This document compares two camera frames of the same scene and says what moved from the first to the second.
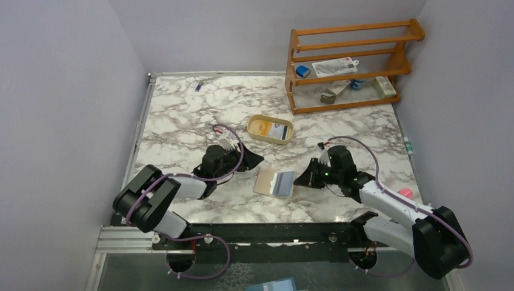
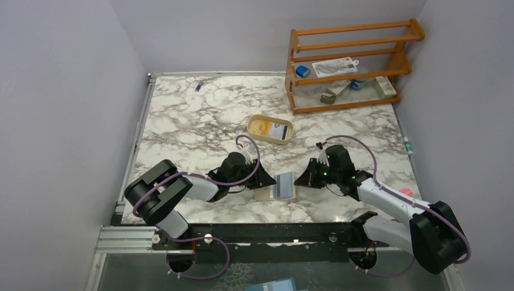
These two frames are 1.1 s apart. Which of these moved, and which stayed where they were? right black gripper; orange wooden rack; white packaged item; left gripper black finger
Moved: left gripper black finger
Stayed: orange wooden rack; white packaged item; right black gripper
